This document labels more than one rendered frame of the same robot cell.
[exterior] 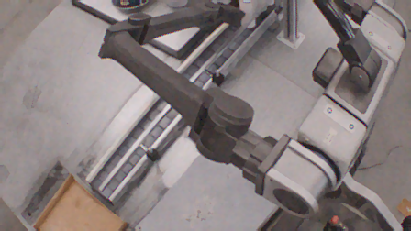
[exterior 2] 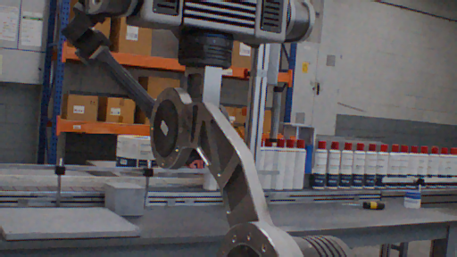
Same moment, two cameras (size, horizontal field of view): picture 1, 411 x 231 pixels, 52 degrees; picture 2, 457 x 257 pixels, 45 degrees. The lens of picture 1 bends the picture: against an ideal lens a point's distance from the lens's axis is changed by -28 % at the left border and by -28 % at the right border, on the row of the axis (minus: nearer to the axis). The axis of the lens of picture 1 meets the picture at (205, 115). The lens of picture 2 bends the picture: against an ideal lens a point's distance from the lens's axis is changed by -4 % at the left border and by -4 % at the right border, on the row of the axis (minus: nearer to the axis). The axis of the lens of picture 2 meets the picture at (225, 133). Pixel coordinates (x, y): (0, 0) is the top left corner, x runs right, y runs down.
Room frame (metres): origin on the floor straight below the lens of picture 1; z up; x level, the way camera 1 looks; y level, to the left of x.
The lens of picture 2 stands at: (-0.86, -0.76, 1.21)
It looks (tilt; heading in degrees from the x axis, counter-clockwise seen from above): 3 degrees down; 14
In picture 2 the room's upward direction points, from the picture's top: 5 degrees clockwise
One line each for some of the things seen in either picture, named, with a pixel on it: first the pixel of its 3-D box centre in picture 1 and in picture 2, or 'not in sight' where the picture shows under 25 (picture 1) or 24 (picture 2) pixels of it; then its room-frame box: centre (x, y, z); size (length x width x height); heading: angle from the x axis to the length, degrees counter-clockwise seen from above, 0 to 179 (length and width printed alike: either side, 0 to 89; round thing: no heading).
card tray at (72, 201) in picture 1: (75, 225); not in sight; (0.51, 0.49, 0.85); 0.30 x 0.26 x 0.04; 135
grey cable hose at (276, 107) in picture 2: not in sight; (275, 114); (1.26, -0.40, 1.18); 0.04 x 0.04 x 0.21
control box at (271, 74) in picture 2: not in sight; (265, 59); (1.23, -0.35, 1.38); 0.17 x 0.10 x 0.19; 10
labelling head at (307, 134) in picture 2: not in sight; (294, 154); (1.58, -0.45, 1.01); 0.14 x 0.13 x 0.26; 135
